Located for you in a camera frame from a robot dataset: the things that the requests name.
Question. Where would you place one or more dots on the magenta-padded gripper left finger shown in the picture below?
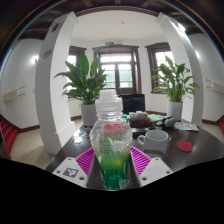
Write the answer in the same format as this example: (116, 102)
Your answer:
(71, 171)

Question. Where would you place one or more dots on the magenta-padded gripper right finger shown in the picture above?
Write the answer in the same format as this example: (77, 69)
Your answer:
(154, 170)

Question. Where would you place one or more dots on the clear bottle with green drink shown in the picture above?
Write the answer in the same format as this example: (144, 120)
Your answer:
(111, 156)

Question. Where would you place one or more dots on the white mug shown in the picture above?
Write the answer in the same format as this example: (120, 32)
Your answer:
(156, 141)

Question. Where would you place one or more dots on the flat round red coaster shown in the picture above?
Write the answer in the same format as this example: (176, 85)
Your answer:
(185, 146)

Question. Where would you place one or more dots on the flat black device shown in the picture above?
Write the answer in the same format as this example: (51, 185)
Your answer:
(138, 131)

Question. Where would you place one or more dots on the round grey gadget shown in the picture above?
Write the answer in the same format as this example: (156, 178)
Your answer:
(169, 122)

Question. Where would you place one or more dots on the green book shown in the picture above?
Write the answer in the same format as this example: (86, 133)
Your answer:
(155, 117)

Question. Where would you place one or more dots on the wooden tea tray with cups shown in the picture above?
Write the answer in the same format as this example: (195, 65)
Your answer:
(140, 119)

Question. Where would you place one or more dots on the white printed magazine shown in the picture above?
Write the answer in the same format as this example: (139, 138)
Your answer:
(186, 126)

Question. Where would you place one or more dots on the black office chair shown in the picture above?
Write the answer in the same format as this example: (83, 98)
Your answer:
(133, 102)

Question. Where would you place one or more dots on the red carpeted staircase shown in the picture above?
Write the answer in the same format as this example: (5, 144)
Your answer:
(221, 125)
(8, 133)

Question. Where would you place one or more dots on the potted plant in white pot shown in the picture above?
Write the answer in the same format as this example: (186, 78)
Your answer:
(87, 83)
(175, 81)

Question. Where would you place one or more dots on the brown wooden glazed door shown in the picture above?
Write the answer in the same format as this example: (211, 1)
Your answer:
(120, 71)

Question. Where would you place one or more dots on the brown-framed window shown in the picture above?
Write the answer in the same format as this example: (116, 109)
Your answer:
(76, 53)
(156, 55)

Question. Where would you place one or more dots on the green exit sign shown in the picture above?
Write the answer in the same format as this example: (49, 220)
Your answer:
(110, 42)

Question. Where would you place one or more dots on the white wall radiator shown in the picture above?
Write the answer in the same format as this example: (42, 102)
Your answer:
(216, 86)
(13, 94)

